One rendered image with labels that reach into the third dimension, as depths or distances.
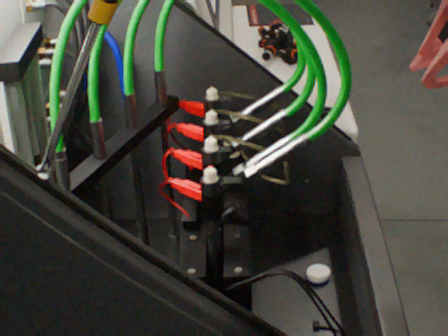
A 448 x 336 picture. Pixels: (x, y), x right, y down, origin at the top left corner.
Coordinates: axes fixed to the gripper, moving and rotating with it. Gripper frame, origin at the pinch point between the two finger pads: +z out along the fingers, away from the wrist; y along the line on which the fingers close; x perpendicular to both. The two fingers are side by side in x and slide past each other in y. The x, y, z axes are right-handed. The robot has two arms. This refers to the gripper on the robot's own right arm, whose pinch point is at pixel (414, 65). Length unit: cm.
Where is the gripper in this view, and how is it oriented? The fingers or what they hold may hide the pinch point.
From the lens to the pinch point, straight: 110.2
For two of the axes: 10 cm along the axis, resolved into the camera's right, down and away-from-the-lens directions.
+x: -2.4, 5.1, -8.3
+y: -7.2, -6.7, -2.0
